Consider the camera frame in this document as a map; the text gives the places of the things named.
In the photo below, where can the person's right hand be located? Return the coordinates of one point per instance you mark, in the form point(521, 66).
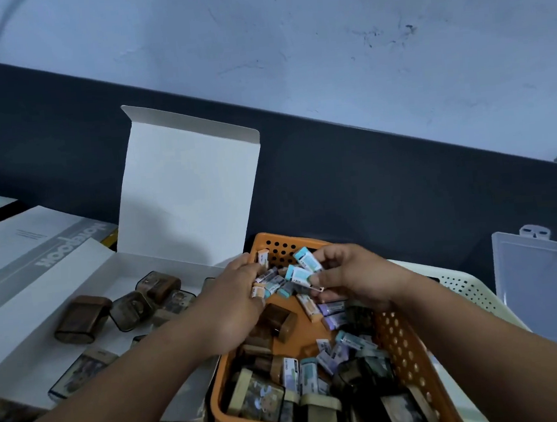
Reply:
point(367, 278)

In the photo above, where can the person's left hand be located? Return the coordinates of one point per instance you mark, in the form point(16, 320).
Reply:
point(229, 310)

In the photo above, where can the blue-capped small tube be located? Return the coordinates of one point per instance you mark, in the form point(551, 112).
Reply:
point(299, 275)
point(308, 260)

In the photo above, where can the pile of small tubes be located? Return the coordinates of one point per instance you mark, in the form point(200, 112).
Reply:
point(332, 356)

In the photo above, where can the pile of items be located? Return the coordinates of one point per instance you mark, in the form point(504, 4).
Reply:
point(261, 399)

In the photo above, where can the dark opaque small brown box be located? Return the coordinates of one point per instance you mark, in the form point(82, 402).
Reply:
point(83, 320)

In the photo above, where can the clear plastic organizer case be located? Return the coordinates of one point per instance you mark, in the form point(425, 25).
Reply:
point(547, 287)

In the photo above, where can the person's left forearm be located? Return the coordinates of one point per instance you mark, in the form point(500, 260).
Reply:
point(82, 410)

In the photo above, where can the person's right forearm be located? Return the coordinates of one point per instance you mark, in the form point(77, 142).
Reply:
point(516, 377)

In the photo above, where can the white cardboard box open lid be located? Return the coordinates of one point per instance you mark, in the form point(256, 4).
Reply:
point(189, 187)

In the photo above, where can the orange plastic basket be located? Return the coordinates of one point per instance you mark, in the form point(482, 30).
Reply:
point(308, 329)

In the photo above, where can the wide black shelf back panel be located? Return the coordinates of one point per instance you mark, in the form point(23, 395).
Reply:
point(379, 194)

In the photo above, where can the white perforated plastic basket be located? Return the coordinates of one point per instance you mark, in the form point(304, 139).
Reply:
point(475, 288)

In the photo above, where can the yellow flat packet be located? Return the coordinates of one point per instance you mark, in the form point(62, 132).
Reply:
point(111, 238)

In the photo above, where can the white grey-banded notebook package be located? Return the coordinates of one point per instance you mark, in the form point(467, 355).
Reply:
point(14, 246)

